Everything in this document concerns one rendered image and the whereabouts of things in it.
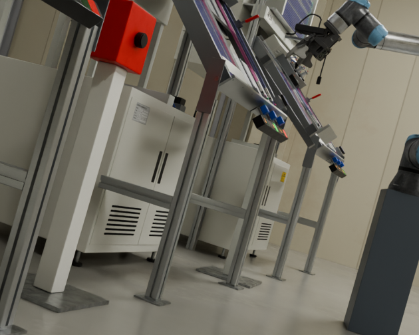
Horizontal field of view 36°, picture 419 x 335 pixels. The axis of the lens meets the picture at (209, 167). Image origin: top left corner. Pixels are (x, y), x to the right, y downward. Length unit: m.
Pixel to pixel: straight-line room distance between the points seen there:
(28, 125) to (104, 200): 0.39
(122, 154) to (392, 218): 1.03
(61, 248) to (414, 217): 1.36
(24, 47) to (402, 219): 4.45
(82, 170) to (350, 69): 4.23
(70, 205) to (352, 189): 4.11
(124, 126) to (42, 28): 4.15
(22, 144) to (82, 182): 0.66
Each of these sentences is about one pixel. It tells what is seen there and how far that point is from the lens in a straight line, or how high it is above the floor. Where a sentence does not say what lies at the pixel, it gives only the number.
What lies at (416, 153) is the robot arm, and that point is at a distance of 2.43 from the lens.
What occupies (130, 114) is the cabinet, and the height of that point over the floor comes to 0.53.
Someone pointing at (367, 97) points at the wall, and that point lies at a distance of 5.66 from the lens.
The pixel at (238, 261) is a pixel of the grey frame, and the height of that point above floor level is 0.11.
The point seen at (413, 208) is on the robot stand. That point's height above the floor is 0.50.
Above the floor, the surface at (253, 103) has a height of 0.70.
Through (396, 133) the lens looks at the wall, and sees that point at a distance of 5.65.
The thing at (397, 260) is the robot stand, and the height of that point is 0.30.
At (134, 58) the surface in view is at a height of 0.65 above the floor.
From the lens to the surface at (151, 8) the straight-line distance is 2.79.
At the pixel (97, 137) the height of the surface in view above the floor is 0.43.
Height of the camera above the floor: 0.41
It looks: 1 degrees up
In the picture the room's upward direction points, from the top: 16 degrees clockwise
